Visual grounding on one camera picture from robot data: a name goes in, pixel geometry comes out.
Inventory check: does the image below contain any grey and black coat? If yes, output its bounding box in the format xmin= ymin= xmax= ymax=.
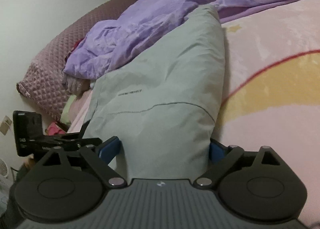
xmin=84 ymin=5 xmax=225 ymax=180

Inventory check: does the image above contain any pink object on floor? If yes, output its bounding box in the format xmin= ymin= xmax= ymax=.
xmin=45 ymin=122 xmax=66 ymax=136

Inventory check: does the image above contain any white floor fan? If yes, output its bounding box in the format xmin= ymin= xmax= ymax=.
xmin=0 ymin=159 xmax=14 ymax=181

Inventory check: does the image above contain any mauve quilted headboard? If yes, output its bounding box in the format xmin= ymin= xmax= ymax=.
xmin=16 ymin=0 xmax=138 ymax=121

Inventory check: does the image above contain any beige fuzzy pillow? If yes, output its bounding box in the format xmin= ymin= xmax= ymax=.
xmin=62 ymin=73 xmax=95 ymax=96

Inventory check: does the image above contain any pink princess blanket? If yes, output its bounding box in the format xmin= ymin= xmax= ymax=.
xmin=74 ymin=0 xmax=319 ymax=226

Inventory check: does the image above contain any red cloth at headboard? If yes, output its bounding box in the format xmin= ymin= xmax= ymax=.
xmin=65 ymin=38 xmax=84 ymax=62

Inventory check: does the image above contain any purple duvet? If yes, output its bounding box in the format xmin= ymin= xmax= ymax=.
xmin=63 ymin=0 xmax=298 ymax=80

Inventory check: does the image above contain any wall socket near floor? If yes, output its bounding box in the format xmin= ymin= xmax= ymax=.
xmin=0 ymin=116 xmax=12 ymax=135

